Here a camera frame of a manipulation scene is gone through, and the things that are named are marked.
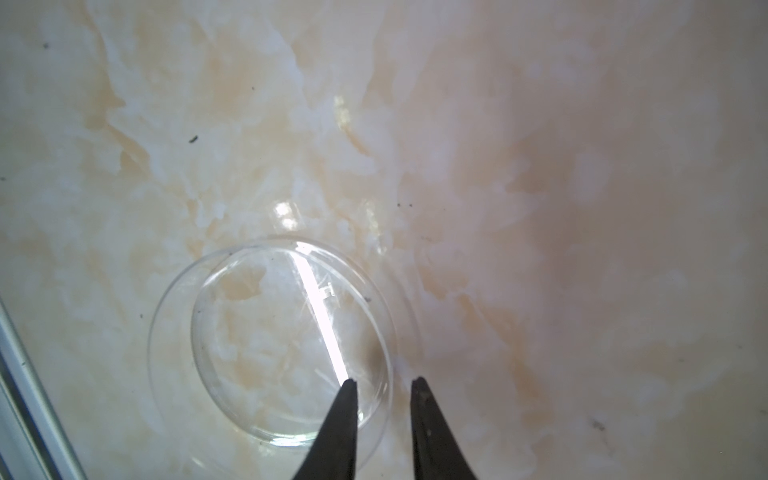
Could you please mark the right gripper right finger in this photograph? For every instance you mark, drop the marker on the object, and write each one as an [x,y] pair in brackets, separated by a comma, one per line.
[436,454]

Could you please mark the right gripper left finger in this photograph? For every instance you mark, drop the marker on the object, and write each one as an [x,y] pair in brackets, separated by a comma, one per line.
[333,453]

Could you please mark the clear petri dish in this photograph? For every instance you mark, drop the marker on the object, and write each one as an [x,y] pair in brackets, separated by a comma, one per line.
[249,346]

